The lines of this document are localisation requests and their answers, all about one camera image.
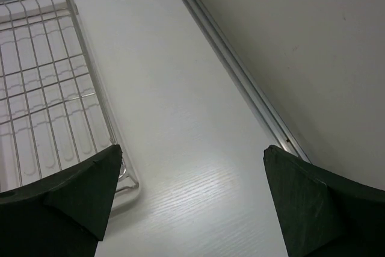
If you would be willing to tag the aluminium table edge rail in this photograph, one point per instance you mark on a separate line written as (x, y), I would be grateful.
(255, 97)

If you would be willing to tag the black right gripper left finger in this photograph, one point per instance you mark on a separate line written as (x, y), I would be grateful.
(64, 214)

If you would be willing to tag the white wire dish rack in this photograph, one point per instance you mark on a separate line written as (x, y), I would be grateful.
(54, 111)

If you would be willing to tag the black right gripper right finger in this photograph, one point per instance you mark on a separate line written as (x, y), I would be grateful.
(321, 213)

